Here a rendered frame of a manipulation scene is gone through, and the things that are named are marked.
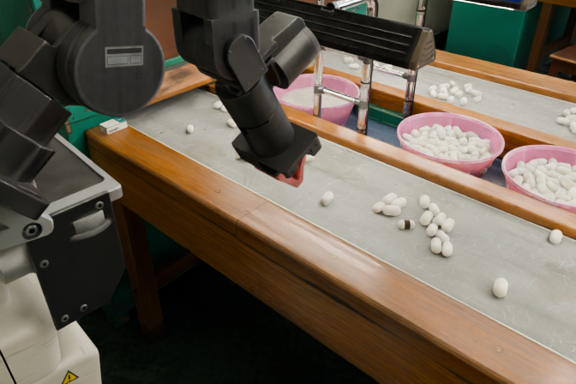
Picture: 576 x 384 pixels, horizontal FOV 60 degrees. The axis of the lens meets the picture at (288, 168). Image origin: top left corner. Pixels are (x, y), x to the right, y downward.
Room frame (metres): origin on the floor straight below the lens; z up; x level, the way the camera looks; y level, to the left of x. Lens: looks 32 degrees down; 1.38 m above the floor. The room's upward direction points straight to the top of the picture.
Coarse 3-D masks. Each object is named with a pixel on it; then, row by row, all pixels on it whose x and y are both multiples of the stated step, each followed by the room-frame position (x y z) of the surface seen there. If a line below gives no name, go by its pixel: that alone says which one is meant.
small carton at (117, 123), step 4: (112, 120) 1.19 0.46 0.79; (116, 120) 1.19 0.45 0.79; (120, 120) 1.19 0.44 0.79; (124, 120) 1.19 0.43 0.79; (100, 124) 1.17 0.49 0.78; (104, 124) 1.17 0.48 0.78; (108, 124) 1.17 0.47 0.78; (112, 124) 1.17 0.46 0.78; (116, 124) 1.17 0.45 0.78; (120, 124) 1.18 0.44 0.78; (124, 124) 1.19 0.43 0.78; (100, 128) 1.17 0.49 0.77; (104, 128) 1.16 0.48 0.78; (108, 128) 1.15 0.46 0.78; (112, 128) 1.16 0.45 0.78; (116, 128) 1.17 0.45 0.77; (120, 128) 1.18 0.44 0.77; (124, 128) 1.18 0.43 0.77; (104, 132) 1.16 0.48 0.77; (108, 132) 1.15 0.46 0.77; (112, 132) 1.16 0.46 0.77
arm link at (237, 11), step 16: (176, 0) 0.50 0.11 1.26; (192, 0) 0.48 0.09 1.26; (208, 0) 0.46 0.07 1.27; (224, 0) 0.47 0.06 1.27; (240, 0) 0.48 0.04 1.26; (176, 16) 0.50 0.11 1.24; (192, 16) 0.50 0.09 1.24; (208, 16) 0.46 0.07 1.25; (224, 16) 0.47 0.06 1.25; (240, 16) 0.48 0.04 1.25; (256, 16) 0.49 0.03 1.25; (176, 32) 0.50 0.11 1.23; (192, 32) 0.49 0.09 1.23; (208, 32) 0.46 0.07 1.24; (224, 32) 0.46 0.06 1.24; (240, 32) 0.48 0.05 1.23; (256, 32) 0.49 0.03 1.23; (192, 48) 0.48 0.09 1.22; (208, 48) 0.46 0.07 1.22; (224, 48) 0.46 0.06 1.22; (208, 64) 0.46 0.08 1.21; (224, 64) 0.46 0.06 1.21
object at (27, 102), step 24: (0, 72) 0.35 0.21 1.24; (0, 96) 0.33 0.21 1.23; (24, 96) 0.34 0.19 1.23; (0, 120) 0.32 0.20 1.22; (24, 120) 0.33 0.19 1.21; (48, 120) 0.35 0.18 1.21; (0, 144) 0.31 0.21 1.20; (24, 144) 0.32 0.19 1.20; (0, 168) 0.31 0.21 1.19; (24, 168) 0.32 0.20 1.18; (0, 192) 0.29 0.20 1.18; (24, 192) 0.30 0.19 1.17
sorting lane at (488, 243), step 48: (192, 144) 1.14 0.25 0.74; (336, 144) 1.14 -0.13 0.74; (288, 192) 0.92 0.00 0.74; (336, 192) 0.92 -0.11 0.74; (384, 192) 0.92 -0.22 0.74; (432, 192) 0.92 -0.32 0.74; (384, 240) 0.76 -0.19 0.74; (480, 240) 0.76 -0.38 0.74; (528, 240) 0.76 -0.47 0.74; (480, 288) 0.63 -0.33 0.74; (528, 288) 0.63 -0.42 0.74; (528, 336) 0.53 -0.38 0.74
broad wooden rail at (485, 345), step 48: (96, 144) 1.13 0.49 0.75; (144, 144) 1.10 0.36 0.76; (144, 192) 1.01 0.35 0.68; (192, 192) 0.89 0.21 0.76; (240, 192) 0.89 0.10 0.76; (192, 240) 0.89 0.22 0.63; (240, 240) 0.78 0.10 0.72; (288, 240) 0.73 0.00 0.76; (336, 240) 0.73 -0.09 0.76; (288, 288) 0.70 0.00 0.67; (336, 288) 0.62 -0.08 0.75; (384, 288) 0.61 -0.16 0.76; (432, 288) 0.61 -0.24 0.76; (336, 336) 0.62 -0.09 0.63; (384, 336) 0.56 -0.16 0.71; (432, 336) 0.51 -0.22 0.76; (480, 336) 0.51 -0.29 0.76
